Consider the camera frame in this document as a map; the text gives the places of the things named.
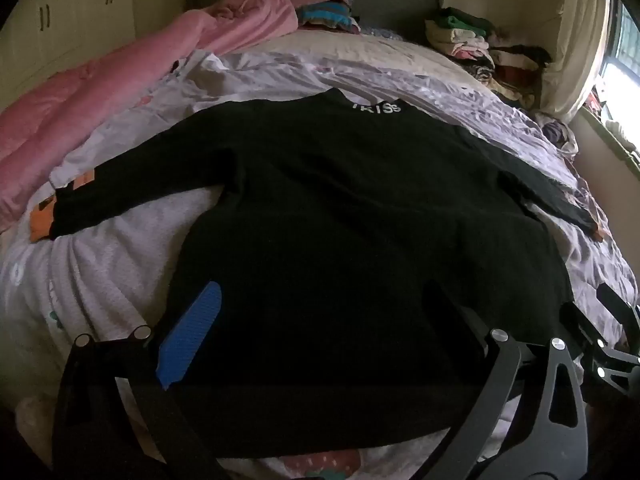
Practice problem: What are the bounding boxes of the green window sill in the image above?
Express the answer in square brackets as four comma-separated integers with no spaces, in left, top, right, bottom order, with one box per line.
[575,102,640,181]

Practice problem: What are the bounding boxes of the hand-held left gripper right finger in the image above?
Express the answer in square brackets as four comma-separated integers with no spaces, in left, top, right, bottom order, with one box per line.
[422,280,588,480]

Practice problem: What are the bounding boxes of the beige blanket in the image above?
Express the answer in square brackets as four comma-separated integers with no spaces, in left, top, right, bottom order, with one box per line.
[250,30,501,93]

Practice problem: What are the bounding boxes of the window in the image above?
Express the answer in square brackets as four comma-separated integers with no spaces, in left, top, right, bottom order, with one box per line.
[597,0,640,126]

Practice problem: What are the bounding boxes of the pile of mixed folded clothes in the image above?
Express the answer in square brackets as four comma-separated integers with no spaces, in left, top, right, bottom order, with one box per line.
[424,6,553,111]

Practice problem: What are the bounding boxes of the cream wardrobe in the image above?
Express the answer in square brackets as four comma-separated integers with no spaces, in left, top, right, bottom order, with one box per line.
[0,0,138,111]

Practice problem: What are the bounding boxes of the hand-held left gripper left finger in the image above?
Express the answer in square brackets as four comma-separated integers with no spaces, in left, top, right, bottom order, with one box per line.
[50,280,231,480]

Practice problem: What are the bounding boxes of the bed with lilac sheet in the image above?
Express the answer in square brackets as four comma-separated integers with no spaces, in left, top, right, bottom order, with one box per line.
[0,45,640,480]

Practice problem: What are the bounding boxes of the grey headboard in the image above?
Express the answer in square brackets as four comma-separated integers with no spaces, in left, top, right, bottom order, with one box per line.
[184,0,447,43]

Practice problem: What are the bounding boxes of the pink quilt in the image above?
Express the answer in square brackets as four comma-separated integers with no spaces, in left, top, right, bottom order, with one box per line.
[0,0,348,233]

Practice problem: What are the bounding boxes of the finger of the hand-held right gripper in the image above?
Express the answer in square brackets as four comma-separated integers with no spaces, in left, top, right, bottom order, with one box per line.
[595,282,640,341]
[559,301,640,411]

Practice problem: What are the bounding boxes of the black sweater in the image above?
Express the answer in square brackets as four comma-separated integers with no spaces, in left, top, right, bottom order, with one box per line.
[47,87,608,461]

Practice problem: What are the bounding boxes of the cream curtain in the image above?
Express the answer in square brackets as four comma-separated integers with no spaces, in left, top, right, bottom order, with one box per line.
[542,0,615,123]

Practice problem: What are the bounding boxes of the stack of colourful folded clothes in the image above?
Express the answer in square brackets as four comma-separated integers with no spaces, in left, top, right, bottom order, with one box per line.
[296,0,362,35]

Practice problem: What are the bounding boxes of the lilac crumpled cloth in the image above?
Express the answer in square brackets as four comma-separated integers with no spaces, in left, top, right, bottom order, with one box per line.
[537,112,580,157]

